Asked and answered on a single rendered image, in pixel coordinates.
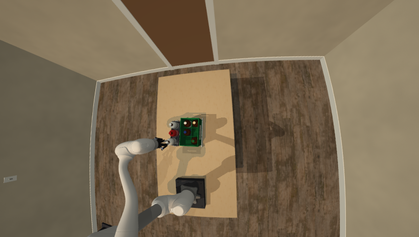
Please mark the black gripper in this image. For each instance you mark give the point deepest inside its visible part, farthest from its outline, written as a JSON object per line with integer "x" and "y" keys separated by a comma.
{"x": 160, "y": 142}

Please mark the red bottle with pale label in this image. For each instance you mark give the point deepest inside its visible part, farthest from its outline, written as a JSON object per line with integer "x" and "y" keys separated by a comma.
{"x": 174, "y": 133}

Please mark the white bottle with grey label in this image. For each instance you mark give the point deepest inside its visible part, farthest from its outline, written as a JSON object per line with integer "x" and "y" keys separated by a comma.
{"x": 172, "y": 141}
{"x": 174, "y": 125}

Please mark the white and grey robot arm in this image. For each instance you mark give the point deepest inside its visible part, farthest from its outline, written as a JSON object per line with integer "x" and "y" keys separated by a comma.
{"x": 131, "y": 222}

